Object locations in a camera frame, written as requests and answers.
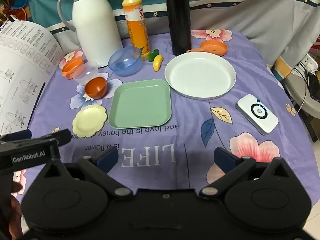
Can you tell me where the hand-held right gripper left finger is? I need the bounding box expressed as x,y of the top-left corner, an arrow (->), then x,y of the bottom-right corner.
37,146 -> 133,198

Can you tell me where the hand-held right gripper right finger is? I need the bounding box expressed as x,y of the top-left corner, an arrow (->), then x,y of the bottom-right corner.
199,147 -> 300,198

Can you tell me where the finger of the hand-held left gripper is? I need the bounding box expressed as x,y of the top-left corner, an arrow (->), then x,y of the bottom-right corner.
0,129 -> 32,142
37,129 -> 72,145

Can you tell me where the yellow flower-shaped plate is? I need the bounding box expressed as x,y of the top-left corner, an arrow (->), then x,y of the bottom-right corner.
72,104 -> 108,138

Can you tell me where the light green bowl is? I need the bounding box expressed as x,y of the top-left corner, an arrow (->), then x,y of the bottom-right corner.
108,79 -> 172,130

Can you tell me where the white round plate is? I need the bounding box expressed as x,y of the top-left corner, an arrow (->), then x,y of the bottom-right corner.
164,53 -> 237,100

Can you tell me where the blue transparent bowl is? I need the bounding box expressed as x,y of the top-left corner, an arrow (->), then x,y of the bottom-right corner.
108,46 -> 142,76

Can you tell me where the person's left hand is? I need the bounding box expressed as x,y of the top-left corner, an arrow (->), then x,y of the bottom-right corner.
0,177 -> 24,240

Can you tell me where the purple floral cloth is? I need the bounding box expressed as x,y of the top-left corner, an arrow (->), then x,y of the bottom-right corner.
14,29 -> 318,205

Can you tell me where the white power bank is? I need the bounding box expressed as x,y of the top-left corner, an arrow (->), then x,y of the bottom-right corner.
236,94 -> 279,135

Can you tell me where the brown orange bowl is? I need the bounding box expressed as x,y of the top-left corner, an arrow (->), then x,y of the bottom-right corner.
84,77 -> 108,99

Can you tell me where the clear plastic bowl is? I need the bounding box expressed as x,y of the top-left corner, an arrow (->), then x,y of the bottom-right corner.
72,61 -> 99,85

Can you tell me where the printed instruction sheet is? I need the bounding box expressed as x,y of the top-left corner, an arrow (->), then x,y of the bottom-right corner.
0,20 -> 64,137

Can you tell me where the grey round side table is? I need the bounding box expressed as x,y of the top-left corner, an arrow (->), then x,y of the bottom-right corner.
282,67 -> 320,122

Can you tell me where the yellow toy pepper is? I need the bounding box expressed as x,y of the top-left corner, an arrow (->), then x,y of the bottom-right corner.
153,54 -> 164,72

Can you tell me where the tan box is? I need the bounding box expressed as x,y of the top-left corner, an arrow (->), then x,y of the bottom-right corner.
272,56 -> 298,81

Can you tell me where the orange toy pan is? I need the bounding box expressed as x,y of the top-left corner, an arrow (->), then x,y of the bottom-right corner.
186,41 -> 228,57

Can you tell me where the green toy pepper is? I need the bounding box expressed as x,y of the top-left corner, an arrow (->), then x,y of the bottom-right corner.
148,49 -> 160,62

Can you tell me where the white thermos jug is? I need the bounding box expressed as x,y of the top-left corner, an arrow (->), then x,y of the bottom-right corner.
57,0 -> 123,68

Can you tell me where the white power strip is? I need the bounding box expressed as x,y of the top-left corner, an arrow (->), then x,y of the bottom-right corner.
299,54 -> 319,73

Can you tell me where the yellow orange plastic bottle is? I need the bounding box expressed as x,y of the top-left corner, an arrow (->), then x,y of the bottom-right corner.
122,0 -> 152,61

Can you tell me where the teal grey star-trimmed sheet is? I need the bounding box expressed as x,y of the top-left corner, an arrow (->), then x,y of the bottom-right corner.
29,0 -> 320,80

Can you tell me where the black thermos flask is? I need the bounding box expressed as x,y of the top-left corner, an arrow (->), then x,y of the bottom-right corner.
164,0 -> 192,56

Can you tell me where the orange cup with handle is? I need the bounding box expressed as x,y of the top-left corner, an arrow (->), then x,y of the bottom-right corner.
62,56 -> 84,80

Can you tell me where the white cable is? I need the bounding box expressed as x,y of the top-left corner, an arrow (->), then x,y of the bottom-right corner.
299,69 -> 312,112

